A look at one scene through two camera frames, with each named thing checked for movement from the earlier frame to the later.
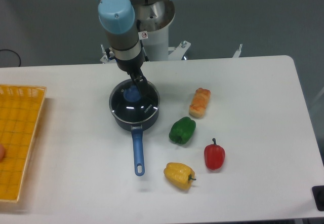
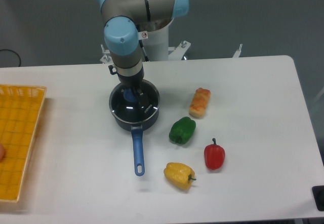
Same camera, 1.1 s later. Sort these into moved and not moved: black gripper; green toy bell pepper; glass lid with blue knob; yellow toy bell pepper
Moved: black gripper
Not moved: green toy bell pepper; glass lid with blue knob; yellow toy bell pepper
